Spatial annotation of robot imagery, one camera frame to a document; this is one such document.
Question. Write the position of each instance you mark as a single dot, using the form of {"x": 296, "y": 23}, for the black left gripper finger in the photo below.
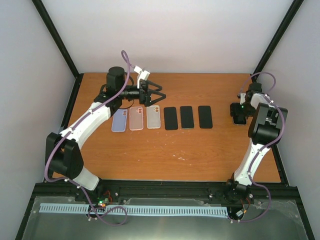
{"x": 153, "y": 86}
{"x": 155, "y": 97}

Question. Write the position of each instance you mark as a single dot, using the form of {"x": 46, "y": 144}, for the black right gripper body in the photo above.
{"x": 246, "y": 110}

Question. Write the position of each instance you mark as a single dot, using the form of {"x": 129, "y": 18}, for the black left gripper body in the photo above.
{"x": 142, "y": 98}

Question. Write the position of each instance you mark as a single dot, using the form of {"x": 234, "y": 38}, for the cream white phone case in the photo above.
{"x": 153, "y": 117}

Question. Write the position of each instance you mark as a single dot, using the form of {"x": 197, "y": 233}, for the dark green phone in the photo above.
{"x": 186, "y": 117}

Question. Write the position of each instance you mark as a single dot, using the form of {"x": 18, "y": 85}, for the black phone from lilac case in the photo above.
{"x": 205, "y": 117}

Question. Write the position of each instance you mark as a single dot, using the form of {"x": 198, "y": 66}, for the dark grey phone corner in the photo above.
{"x": 239, "y": 120}

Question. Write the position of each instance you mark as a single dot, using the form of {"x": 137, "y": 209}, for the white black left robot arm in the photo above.
{"x": 63, "y": 150}

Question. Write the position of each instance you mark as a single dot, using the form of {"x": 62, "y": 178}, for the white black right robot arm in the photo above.
{"x": 265, "y": 130}

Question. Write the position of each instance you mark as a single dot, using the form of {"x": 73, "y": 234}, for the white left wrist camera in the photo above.
{"x": 142, "y": 75}

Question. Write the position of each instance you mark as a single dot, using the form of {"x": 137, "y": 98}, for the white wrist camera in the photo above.
{"x": 242, "y": 98}
{"x": 142, "y": 75}

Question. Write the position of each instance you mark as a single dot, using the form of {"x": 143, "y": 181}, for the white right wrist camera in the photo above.
{"x": 242, "y": 98}

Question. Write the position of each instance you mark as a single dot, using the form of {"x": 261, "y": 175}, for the black left frame post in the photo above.
{"x": 50, "y": 26}

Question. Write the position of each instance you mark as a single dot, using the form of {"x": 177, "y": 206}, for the black frame post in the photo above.
{"x": 50, "y": 26}
{"x": 283, "y": 26}

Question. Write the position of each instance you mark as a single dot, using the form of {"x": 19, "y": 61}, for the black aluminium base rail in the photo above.
{"x": 119, "y": 190}

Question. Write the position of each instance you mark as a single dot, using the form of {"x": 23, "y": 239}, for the black right frame post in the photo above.
{"x": 283, "y": 26}

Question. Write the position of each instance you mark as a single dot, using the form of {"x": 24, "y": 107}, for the light blue slotted cable duct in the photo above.
{"x": 137, "y": 210}

